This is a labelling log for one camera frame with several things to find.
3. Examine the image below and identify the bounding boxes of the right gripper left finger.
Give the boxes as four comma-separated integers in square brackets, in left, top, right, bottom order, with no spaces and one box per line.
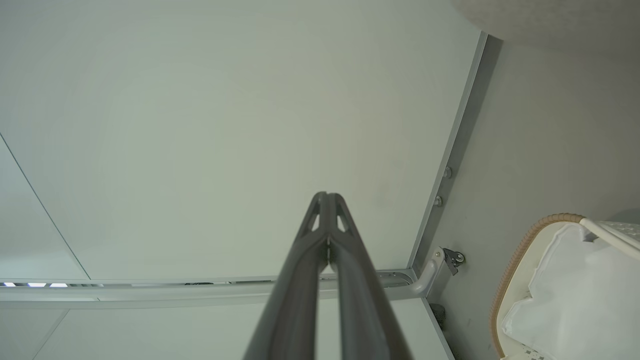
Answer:
[243,191,331,360]

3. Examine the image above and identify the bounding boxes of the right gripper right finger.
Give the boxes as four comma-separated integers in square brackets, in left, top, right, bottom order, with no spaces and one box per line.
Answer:
[327,192,414,360]

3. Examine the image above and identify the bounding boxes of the wicker laundry basket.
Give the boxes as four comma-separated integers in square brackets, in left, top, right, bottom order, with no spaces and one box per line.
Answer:
[489,213,640,360]

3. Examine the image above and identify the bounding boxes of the white basket liner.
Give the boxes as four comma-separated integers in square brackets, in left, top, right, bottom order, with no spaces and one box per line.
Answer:
[501,222,640,360]

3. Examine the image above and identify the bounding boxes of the grey metal partition foot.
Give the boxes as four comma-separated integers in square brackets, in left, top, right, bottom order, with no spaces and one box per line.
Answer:
[400,246,452,302]

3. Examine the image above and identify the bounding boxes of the black caster wheel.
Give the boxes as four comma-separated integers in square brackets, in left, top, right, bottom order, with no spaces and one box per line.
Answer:
[442,247,466,276]

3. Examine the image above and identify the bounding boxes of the grey partition bottom rail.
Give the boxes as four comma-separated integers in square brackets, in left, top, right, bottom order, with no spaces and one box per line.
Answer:
[406,31,504,281]

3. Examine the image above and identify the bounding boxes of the white basket handle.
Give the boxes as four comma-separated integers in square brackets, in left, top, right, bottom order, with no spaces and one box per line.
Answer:
[579,217,640,261]

